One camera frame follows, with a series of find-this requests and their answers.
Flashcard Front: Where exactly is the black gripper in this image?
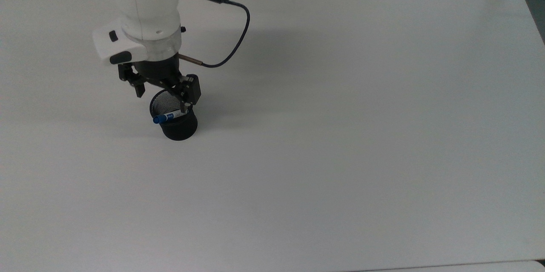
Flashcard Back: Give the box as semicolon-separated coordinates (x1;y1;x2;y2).
118;53;202;115

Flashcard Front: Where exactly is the blue and white marker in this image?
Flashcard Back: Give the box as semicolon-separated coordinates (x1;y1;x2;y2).
153;109;188;125

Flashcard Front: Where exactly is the black mesh pen cup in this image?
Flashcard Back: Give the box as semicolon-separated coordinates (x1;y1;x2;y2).
149;89;198;141

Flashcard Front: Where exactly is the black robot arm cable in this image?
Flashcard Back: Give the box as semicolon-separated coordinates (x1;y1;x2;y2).
178;0;251;69

